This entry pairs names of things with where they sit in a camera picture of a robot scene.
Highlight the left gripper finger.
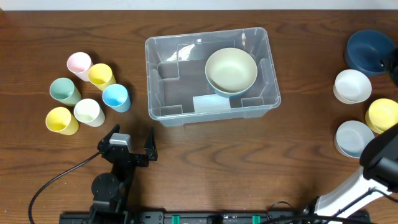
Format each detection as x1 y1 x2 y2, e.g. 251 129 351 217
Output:
144 127 158 161
97 124 120 149

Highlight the white small bowl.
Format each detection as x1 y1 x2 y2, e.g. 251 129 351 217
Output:
333 69 372 105

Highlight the yellow small bowl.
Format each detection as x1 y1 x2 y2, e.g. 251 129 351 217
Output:
365 98 397 134

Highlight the light blue small bowl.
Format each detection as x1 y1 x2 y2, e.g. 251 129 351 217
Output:
334 120 374 159

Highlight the dark blue large bowl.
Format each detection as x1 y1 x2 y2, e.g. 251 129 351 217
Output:
209 84 249 98

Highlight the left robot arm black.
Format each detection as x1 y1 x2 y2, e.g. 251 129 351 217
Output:
88 124 158 224

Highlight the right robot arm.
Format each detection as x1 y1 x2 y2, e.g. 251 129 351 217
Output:
312 121 397 223

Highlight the clear plastic storage container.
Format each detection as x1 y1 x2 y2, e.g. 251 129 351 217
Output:
145 27 282 126

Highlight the cream white plastic cup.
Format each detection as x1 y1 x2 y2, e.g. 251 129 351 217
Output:
73 98 105 127

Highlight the yellow plastic cup lower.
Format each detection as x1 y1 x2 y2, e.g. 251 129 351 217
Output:
45 107 79 136

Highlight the yellow plastic cup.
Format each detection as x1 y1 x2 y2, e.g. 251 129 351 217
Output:
45 107 79 136
88 63 116 91

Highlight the light blue plastic cup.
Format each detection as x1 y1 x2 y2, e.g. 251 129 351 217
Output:
102 84 131 113

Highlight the green plastic cup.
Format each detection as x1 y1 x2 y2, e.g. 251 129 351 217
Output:
49 77 81 106

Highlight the yellow plastic cup upper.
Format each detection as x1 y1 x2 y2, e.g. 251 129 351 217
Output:
88 63 116 91

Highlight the pink plastic cup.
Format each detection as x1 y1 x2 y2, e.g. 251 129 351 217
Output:
67 52 93 82

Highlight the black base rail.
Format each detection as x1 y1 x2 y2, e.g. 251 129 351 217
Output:
58 210 371 224

